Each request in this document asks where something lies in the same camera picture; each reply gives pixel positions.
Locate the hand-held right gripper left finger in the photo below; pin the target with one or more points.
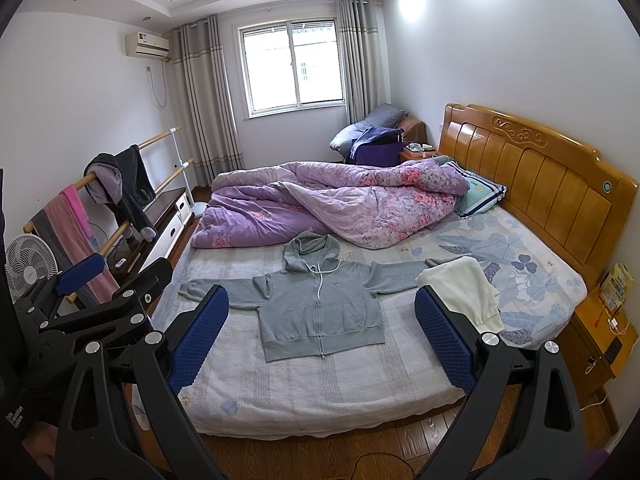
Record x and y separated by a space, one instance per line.
197 340

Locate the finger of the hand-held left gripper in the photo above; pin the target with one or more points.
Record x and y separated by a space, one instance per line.
130 290
80 274

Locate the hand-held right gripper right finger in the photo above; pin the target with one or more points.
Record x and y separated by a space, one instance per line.
445 340

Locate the cream white garment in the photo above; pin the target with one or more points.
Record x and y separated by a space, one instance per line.
465 290

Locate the grey zip hoodie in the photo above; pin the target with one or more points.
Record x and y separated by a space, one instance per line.
320 305

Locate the wooden clothes rack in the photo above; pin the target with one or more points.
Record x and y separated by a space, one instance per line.
165 172

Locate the remote control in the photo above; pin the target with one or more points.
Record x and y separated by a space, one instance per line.
120 262

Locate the grey and pink towel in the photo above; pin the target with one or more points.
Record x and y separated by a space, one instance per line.
70 245

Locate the white electric fan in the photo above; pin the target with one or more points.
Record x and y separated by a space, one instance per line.
30 265

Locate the bright pink cloth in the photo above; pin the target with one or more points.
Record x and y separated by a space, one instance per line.
77 210

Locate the white tv cabinet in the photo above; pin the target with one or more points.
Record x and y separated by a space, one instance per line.
170 232

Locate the pale patterned bed sheet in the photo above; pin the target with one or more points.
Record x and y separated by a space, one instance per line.
350 385

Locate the dark hooded jacket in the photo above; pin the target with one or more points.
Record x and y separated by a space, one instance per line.
127 180

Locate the wooden nightstand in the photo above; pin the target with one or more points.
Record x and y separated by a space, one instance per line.
420 156
595 355

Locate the blue striped pillow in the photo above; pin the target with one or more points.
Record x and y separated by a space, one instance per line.
482 192

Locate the black phone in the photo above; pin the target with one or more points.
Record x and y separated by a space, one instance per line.
613 350

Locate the white charger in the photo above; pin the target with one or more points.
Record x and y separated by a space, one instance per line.
619 326

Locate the yellow package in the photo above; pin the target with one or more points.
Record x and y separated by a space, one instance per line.
614 285

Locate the purple floral quilt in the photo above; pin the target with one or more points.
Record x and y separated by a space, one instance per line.
325 200

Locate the wooden bed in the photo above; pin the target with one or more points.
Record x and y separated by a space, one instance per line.
540 180

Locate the tissue box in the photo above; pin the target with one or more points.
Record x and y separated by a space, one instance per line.
419 148

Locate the grey curtain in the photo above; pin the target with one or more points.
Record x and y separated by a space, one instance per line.
205 105
362 60

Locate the dark purple blanket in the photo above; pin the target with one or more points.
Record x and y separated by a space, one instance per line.
377 147

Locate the brown armchair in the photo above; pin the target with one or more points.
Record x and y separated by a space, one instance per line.
412 130

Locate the grey-blue bedding bundle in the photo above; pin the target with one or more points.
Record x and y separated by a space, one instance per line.
367 122

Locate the white air conditioner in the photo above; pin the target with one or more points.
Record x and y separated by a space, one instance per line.
147 44

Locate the window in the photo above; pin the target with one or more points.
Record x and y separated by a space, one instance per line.
292 65

